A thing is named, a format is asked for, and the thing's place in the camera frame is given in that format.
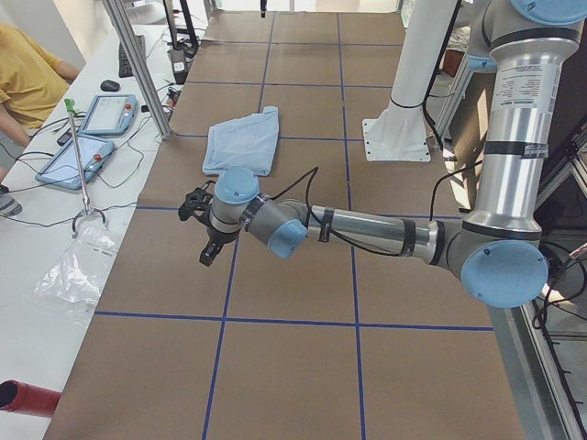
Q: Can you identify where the metal reacher grabber stick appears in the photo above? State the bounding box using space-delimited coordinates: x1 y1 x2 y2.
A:
64 98 107 238

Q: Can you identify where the black computer mouse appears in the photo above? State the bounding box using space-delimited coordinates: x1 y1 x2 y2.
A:
100 80 120 92

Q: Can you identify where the blue teach pendant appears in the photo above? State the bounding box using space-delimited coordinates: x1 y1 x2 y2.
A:
79 94 138 137
35 135 115 191

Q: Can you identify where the person in yellow shirt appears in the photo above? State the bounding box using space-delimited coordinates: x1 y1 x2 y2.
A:
0 22 80 217

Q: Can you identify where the light blue button-up shirt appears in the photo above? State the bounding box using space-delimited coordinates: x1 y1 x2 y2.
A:
202 106 279 177

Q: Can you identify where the clear plastic bag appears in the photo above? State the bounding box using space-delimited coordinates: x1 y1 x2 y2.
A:
29 225 122 327

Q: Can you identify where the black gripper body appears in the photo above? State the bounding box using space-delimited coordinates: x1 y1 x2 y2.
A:
206 225 238 246

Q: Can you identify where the aluminium frame post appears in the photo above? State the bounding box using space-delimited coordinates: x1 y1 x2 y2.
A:
103 0 172 140

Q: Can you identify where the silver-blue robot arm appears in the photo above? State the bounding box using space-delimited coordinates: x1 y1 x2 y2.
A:
190 11 463 316

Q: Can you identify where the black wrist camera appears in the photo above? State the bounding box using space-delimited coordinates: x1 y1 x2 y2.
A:
178 181 215 226

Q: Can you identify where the black keyboard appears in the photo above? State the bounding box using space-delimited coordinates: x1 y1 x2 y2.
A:
117 34 147 79

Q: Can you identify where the red cylinder tube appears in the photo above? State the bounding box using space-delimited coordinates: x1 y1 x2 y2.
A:
1 379 61 418

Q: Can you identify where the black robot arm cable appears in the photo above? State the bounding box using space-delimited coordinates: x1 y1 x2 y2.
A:
265 165 482 258

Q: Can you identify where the upper blue teach pendant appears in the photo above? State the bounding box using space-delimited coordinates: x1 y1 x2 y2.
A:
79 94 138 137

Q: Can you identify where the lower blue teach pendant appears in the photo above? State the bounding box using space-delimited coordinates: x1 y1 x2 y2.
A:
35 135 115 191

